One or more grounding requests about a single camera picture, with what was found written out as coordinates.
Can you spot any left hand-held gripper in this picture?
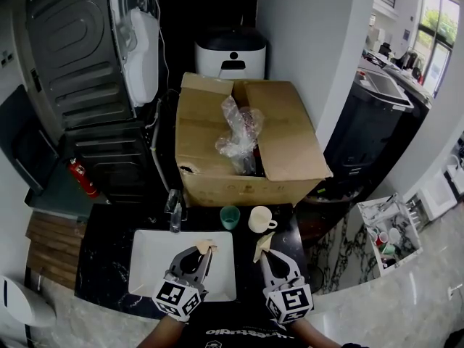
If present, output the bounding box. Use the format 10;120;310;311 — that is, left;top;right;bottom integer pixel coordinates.
152;244;215;323

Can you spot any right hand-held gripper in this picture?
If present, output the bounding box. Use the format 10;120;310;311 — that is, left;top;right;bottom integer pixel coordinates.
260;249;315;326

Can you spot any white mug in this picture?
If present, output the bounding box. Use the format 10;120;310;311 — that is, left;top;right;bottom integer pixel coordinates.
247;204;278;233

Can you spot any person's right forearm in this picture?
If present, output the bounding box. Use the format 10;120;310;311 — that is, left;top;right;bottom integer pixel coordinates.
289;317;344;348

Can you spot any person's left forearm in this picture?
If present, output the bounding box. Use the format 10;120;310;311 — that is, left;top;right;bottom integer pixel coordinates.
136;312;186;348

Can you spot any white rectangular sink basin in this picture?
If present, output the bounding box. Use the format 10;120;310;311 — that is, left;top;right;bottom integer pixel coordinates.
128;228;238;303

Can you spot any chrome sink faucet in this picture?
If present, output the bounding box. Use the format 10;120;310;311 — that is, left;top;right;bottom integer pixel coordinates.
164;188;184;234

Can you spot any person's black shirt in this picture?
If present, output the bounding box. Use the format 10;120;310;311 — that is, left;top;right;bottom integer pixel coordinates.
180;304;302;348

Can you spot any white organizer tray with items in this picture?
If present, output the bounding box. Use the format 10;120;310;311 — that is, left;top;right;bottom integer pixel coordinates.
356;193;425;279

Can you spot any low dark grey appliance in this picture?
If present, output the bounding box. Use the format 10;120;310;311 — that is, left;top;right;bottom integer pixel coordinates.
63;120;172;205

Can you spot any chrome vanity faucet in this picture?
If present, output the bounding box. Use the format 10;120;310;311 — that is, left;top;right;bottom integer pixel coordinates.
379;193;400;210

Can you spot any brown cardboard box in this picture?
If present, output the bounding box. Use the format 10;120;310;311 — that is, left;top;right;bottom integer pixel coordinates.
175;72;334;208

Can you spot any crumpled clear plastic wrap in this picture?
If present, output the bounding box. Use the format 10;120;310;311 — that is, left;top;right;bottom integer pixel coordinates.
214;95;265;175

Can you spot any wooden slat board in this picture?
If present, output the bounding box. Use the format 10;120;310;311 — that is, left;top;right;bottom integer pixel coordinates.
24;214;88;292

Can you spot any red fire extinguisher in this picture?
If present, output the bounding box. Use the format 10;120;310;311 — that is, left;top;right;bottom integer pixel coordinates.
67;157;100;199

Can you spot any black office printer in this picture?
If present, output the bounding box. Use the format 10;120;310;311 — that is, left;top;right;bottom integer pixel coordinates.
321;67;415;197

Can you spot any white ceramic basin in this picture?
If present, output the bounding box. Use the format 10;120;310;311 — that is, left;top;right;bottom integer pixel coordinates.
418;177;460;221

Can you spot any white plastic bin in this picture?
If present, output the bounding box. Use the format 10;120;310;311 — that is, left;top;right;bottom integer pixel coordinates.
0;273;58;328

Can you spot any dark grey panel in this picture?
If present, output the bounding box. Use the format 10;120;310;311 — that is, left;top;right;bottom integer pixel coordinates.
0;84;60;196

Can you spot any white foam appliance part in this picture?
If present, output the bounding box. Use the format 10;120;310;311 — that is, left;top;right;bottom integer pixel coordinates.
107;0;161;109

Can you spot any white and black appliance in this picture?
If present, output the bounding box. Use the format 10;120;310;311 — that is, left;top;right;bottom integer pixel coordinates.
194;26;270;80

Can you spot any tall grey appliance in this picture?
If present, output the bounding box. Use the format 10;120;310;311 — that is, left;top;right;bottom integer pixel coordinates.
24;0;160;129

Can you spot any large window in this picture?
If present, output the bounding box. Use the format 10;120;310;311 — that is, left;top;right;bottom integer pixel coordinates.
414;0;462;98

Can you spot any grey drain hose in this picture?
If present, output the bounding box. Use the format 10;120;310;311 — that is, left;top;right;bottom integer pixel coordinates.
149;98;172;196

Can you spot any thin white cable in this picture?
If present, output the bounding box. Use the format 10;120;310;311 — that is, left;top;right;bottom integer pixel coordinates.
153;0;172;98

